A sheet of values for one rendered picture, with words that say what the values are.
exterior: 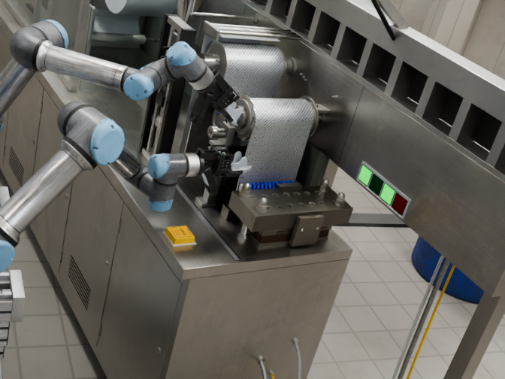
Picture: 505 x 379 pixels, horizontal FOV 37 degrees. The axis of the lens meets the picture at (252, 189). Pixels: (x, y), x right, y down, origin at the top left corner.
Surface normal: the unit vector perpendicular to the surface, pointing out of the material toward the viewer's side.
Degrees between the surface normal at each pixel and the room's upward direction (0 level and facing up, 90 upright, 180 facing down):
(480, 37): 90
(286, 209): 0
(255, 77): 92
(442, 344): 0
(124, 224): 90
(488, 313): 90
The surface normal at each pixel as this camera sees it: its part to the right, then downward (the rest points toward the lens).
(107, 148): 0.78, 0.38
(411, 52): -0.84, 0.05
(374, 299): 0.24, -0.86
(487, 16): 0.33, 0.51
